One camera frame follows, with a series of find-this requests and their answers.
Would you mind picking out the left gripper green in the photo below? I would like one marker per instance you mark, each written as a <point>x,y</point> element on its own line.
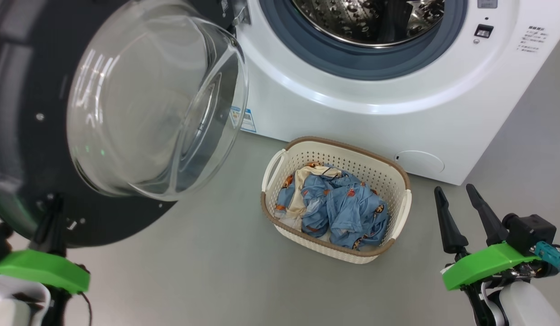
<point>40,267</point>

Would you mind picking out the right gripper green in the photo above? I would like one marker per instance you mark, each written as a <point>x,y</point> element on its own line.
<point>479,267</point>

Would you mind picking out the black round glass washer door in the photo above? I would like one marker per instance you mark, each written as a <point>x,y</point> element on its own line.
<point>31,172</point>

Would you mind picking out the blue patterned garment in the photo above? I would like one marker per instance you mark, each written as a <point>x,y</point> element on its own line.
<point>352,213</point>

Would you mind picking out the cream patterned garment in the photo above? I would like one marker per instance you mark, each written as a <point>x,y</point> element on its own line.
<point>307,185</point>

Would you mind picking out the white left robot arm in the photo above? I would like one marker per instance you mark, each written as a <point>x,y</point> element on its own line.
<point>12,303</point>

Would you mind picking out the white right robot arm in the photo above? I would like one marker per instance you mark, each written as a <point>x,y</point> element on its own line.
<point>524,303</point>

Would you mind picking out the white front-load washing machine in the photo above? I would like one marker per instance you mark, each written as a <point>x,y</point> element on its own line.
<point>352,117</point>

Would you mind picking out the black door latch socket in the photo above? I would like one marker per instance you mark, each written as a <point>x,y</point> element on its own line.
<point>483,31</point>

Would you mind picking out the stainless steel washing machine drum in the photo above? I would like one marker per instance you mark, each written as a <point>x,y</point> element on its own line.
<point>352,18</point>

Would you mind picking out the grey rubber door gasket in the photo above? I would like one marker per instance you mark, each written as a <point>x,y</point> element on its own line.
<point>307,50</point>

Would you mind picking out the metal door hinge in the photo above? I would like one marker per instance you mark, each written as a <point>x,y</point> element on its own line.
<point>241,13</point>

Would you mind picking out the round white filter cover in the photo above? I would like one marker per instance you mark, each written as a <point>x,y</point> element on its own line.
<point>420,162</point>

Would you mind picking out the cream plastic laundry basket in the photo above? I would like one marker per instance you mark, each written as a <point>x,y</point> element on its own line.
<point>352,158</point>

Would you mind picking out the printed text notice label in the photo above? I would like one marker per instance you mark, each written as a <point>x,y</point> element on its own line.
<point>532,40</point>

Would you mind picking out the blue energy label sticker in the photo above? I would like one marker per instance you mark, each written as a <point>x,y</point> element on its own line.
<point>249,121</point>

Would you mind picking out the grey warning sticker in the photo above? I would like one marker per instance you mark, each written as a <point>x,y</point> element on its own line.
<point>487,3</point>

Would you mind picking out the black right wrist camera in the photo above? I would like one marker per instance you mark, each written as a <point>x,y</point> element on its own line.
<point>531,231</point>

